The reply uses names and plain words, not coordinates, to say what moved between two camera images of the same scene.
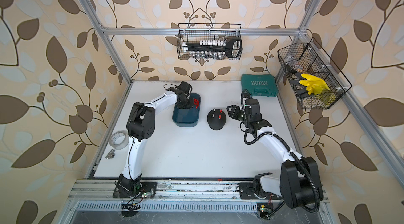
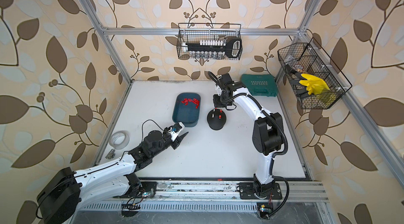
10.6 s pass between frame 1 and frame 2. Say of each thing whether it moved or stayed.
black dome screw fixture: stayed
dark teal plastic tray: stayed
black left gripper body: moved
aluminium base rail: stayed
